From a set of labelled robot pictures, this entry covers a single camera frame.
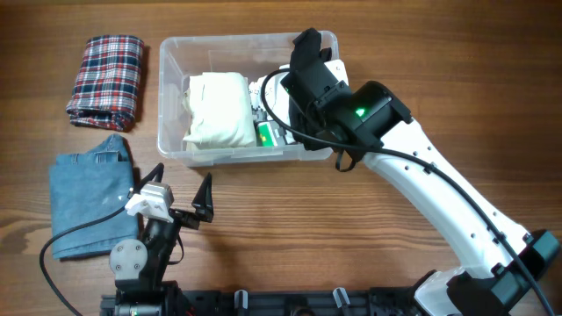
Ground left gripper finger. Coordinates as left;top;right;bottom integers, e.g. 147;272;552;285
191;173;213;210
138;162;164;190

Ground black garment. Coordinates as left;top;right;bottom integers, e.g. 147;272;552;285
289;28;332;71

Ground cream cloth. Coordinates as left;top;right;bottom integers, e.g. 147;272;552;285
184;72;256;150

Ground white printed t-shirt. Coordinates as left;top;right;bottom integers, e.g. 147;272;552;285
249;73;296;147

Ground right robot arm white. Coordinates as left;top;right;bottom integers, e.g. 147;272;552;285
281;61;560;315

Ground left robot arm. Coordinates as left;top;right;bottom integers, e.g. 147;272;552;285
100;163;214;316

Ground clear plastic storage container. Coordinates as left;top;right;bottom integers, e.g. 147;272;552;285
157;32;332;168

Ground folded blue jeans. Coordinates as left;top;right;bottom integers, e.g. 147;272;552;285
49;134;139;260

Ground red plaid folded shirt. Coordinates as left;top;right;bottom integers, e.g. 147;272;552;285
66;35;145;132

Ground black left camera cable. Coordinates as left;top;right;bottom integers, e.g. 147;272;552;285
39;204;128;316

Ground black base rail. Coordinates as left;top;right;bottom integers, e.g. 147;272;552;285
100;287;425;316

